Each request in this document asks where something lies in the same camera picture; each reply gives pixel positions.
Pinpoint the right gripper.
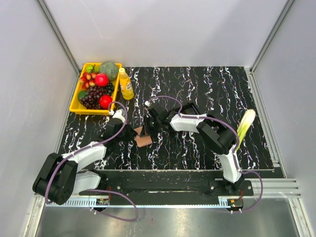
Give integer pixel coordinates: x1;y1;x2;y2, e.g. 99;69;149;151
141;115;161;138

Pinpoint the pink leather card holder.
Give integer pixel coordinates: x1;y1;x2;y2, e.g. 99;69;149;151
134;126;153;148

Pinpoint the black card box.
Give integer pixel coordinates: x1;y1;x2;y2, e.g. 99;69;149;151
179;102;200;115

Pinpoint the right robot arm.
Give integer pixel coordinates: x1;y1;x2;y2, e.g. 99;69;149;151
143;101;243;196

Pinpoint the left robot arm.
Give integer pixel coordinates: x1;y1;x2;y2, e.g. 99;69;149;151
32;118;138;205

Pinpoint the red pomegranate lower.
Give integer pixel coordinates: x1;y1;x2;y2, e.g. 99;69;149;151
99;95;113;110

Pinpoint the red pomegranate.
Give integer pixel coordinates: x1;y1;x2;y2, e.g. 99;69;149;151
99;95;113;110
95;74;109;87

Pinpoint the dark purple grape bunch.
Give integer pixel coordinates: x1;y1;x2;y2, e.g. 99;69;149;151
79;85;106;110

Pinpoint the small black grape bunch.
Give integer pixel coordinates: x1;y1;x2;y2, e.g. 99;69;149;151
105;82;115;96

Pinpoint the yellow juice bottle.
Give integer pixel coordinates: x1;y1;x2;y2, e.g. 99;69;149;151
118;68;134;100

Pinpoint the yellow plastic tray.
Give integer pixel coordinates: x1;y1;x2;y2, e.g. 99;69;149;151
69;63;122;116

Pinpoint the red pomegranate upper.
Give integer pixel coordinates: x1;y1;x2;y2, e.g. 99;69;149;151
95;74;109;87

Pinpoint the small red fruit bunch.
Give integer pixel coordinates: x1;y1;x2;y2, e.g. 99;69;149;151
79;72;97;90

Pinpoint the green melon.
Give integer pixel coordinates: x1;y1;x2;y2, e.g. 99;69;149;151
99;61;119;81

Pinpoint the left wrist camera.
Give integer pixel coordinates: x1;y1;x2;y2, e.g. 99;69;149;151
109;109;126;122

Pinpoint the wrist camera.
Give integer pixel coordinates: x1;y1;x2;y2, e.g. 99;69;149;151
145;101;151;116
109;109;126;122

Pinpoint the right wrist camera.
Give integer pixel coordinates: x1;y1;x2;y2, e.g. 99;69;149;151
145;101;151;116

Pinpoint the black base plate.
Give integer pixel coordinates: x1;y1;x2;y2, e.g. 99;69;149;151
101;170;254;206

